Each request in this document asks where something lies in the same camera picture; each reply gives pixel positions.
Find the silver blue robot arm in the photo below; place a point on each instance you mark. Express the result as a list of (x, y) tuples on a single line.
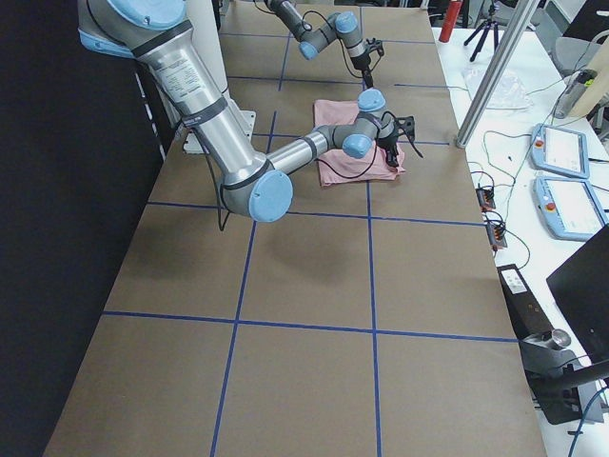
[(159, 35), (315, 32)]

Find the red black relay board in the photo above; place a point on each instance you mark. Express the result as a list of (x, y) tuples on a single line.
[(485, 196)]

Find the pink Snoopy t-shirt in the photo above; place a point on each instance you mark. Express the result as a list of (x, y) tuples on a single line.
[(337, 166)]

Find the black camera tripod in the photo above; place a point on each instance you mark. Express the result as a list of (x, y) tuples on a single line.
[(489, 25)]

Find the lower blue teach pendant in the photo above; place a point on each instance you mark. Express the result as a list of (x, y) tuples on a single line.
[(569, 208)]

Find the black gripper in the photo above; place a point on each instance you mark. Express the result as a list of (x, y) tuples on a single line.
[(360, 61), (388, 141)]

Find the upper blue teach pendant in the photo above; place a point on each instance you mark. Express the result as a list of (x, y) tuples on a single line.
[(561, 151)]

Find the red cylinder bottle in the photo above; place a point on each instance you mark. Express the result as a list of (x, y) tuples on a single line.
[(450, 20)]

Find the black rectangular box device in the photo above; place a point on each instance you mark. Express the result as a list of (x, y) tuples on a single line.
[(528, 319)]

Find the clear plastic bag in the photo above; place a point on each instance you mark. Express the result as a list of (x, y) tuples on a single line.
[(510, 93)]

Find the blue teach pendant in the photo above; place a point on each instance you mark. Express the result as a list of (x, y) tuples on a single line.
[(569, 208), (561, 151)]

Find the black monitor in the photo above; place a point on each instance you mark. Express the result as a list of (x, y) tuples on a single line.
[(580, 289)]

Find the aluminium frame post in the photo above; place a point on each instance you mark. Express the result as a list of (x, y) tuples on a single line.
[(509, 41)]

